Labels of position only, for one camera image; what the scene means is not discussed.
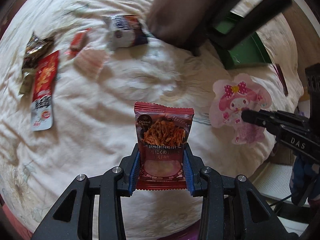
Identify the dark brown foil snack bag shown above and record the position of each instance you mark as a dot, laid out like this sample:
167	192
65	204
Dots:
36	47

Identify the dark red noodle snack packet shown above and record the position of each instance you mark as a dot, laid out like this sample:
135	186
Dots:
162	133

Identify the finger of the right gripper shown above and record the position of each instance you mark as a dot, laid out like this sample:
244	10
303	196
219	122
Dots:
262	118

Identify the green tray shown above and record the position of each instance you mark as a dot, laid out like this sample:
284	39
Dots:
248	53

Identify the red white snack pouch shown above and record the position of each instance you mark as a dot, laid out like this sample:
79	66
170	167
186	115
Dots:
41	105

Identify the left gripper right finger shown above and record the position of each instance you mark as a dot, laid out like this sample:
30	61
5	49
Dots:
232	208

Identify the dark wooden chair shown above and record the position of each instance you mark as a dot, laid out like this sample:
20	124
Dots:
227	29

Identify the olive green pastry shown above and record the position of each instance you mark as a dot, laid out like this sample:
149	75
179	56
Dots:
27	80

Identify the white storage box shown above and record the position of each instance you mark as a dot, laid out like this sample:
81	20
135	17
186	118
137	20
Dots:
272	181

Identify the pink striped snack packet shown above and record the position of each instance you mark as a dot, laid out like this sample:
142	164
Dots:
91	61

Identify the brown pillow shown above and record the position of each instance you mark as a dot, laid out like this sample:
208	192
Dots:
179	22

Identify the pink My Melody snack bag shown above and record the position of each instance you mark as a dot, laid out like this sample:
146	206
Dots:
234	97

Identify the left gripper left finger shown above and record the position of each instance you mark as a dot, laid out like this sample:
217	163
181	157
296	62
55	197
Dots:
71	216

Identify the small red candy packet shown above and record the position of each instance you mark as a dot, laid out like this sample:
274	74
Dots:
78	42

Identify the blue gloved right hand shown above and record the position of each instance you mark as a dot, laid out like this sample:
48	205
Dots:
304	182

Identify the white floral bed sheet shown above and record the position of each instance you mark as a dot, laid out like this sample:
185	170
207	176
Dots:
94	120

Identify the white blue chip bag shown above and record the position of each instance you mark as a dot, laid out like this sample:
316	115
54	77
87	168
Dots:
124	31

